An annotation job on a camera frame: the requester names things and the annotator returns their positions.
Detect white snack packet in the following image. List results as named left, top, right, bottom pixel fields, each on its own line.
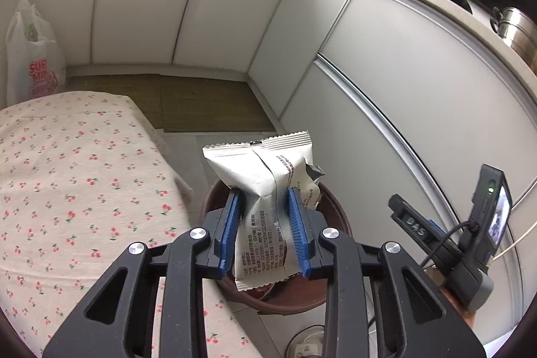
left=202, top=131, right=324, bottom=292

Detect cherry print tablecloth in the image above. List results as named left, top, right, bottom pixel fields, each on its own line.
left=0, top=90, right=257, bottom=358

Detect brown trash bin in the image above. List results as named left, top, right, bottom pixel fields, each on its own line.
left=216, top=192, right=327, bottom=315

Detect white kitchen cabinets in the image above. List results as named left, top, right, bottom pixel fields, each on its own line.
left=25, top=0, right=537, bottom=342

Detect white plastic shopping bag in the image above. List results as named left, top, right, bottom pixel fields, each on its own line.
left=5, top=0, right=66, bottom=106

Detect steel pot on counter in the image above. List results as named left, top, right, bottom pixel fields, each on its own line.
left=490, top=7, right=537, bottom=73

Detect white power strip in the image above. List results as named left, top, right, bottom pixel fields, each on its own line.
left=285, top=324, right=324, bottom=358

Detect white power cable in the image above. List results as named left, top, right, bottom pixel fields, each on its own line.
left=490, top=176, right=537, bottom=263

